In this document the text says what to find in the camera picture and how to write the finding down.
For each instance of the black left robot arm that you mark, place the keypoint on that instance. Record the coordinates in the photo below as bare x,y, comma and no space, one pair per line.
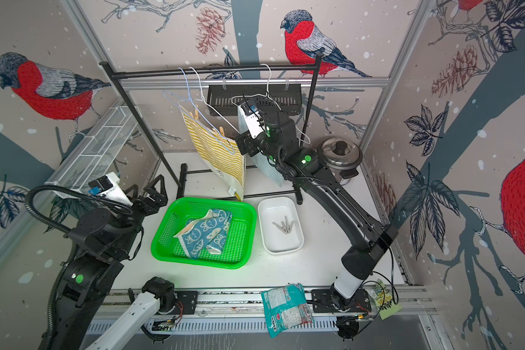
101,241

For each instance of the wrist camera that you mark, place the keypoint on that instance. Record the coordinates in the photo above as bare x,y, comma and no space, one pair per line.
249,120
107,186

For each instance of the teal patterned towel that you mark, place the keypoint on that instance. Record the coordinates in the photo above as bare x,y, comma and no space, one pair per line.
207,234

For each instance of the white hanger with blue towel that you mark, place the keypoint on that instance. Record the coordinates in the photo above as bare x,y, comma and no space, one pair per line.
262,111

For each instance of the black wall basket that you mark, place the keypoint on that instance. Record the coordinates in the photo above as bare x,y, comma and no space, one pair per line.
226,99

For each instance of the white hanger with yellow towel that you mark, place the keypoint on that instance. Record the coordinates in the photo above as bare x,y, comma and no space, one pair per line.
210,105

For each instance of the green plastic basket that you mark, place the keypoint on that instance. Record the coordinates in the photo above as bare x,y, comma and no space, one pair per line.
238,248

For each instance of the white wire mesh shelf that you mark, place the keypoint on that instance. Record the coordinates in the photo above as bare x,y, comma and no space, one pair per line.
96,152

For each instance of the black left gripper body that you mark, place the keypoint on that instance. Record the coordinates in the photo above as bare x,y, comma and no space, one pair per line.
140,208

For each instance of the black clothes rack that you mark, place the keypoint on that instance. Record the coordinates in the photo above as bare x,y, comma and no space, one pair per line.
116,77

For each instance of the yellow green packet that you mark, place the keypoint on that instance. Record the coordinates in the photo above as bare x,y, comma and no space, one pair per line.
384,300

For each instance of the white rectangular tray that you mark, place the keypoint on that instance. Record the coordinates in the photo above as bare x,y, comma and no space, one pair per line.
274,241

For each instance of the yellow striped towel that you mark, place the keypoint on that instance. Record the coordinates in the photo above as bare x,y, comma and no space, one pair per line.
230,169

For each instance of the teal snack packet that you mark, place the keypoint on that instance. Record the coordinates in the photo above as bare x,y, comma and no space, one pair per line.
285,308

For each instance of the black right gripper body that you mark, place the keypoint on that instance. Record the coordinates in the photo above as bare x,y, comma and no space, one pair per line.
263,144

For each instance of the silver rice cooker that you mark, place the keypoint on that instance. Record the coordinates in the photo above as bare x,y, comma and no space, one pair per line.
342,157

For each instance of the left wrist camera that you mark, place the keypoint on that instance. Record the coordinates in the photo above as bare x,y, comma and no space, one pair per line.
107,186

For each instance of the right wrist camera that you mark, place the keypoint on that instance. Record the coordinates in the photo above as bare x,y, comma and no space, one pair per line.
249,120

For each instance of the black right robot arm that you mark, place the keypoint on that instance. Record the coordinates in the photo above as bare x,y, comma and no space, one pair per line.
369,239

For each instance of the clear clothespin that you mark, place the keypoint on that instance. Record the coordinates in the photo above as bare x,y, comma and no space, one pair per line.
280,227
287,225

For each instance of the light blue towel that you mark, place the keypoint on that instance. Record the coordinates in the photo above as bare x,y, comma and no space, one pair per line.
271,170

